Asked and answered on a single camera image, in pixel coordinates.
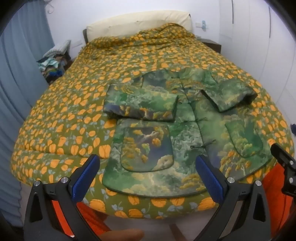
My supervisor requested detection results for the white wardrobe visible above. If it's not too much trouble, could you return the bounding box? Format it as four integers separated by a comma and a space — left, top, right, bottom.
218, 0, 296, 131

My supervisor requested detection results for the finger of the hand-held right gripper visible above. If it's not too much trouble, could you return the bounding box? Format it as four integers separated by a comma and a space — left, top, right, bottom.
270, 143, 296, 168

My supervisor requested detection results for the dark wooden bedside table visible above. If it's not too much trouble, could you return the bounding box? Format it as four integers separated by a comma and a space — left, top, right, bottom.
198, 38, 222, 54

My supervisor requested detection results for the green orange floral blanket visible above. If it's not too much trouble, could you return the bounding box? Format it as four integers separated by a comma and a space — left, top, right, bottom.
10, 23, 295, 219

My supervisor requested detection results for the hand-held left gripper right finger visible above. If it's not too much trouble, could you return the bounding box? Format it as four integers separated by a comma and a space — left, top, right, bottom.
193, 154, 271, 241

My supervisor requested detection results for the person's left hand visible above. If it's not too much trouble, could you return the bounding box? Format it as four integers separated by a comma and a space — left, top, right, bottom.
97, 229, 144, 241

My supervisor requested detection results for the blue curtain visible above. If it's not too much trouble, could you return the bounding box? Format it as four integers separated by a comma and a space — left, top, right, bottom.
0, 0, 56, 232

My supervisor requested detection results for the green landscape print jacket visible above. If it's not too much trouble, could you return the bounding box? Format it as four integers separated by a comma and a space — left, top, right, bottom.
102, 68, 276, 198

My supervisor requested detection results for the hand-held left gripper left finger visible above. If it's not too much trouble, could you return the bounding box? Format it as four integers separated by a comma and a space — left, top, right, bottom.
24, 153, 102, 241

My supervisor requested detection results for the cream pillow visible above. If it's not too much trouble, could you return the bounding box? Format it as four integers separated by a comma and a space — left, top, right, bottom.
86, 10, 193, 44

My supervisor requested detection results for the pile of folded clothes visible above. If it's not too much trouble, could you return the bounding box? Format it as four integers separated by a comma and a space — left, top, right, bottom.
36, 40, 73, 84

